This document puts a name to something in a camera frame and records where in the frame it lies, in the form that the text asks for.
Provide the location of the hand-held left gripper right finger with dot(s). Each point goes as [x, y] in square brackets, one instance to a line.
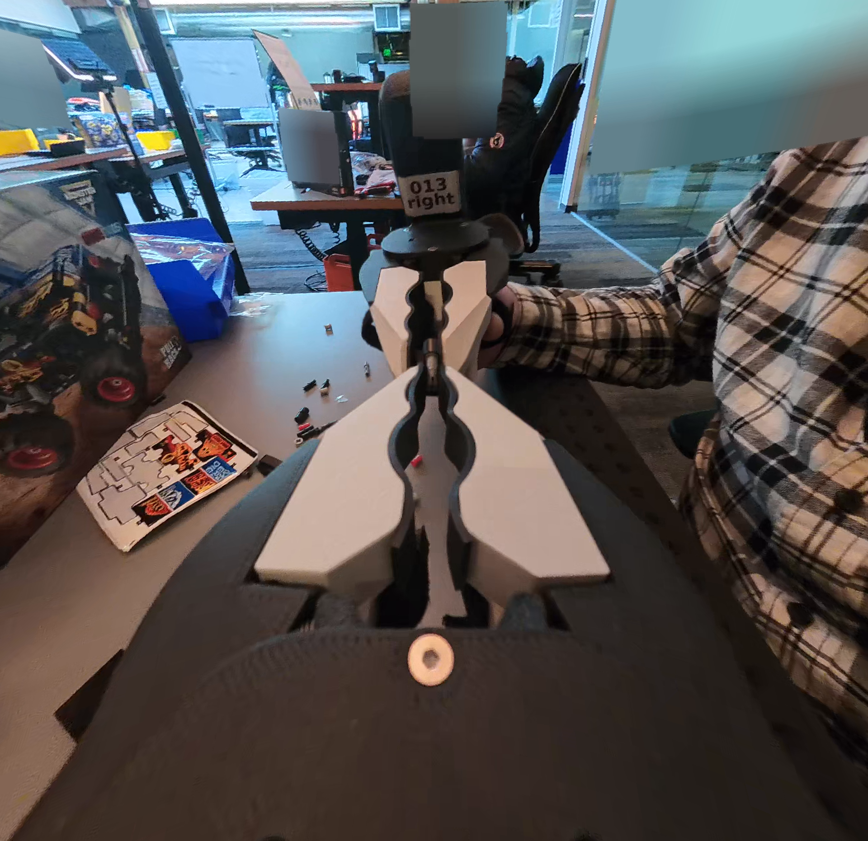
[536, 515]

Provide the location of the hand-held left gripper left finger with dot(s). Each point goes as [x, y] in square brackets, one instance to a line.
[332, 515]

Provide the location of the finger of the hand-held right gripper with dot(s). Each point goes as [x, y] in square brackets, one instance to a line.
[393, 312]
[471, 305]

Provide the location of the person's right forearm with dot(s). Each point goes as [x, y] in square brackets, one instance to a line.
[610, 326]

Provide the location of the wooden office desk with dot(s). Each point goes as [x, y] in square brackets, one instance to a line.
[325, 200]

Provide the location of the grey desk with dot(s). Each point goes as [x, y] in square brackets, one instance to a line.
[271, 339]

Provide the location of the person's right hand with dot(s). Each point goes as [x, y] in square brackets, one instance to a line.
[495, 327]

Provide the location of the black office chair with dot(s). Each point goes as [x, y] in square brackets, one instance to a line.
[542, 143]

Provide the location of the sticker sheet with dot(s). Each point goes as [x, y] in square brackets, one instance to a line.
[169, 475]

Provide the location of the blue container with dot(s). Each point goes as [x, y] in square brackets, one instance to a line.
[190, 292]

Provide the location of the black pole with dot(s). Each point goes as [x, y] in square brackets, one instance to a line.
[183, 143]

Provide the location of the yellow bin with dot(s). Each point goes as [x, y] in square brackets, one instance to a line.
[156, 139]
[17, 141]

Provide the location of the person's plaid shirt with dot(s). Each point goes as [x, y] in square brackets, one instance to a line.
[800, 380]

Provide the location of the printed toy box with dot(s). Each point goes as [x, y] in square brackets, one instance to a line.
[68, 346]

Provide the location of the black ladder frame piece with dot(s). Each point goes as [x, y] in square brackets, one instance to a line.
[313, 429]

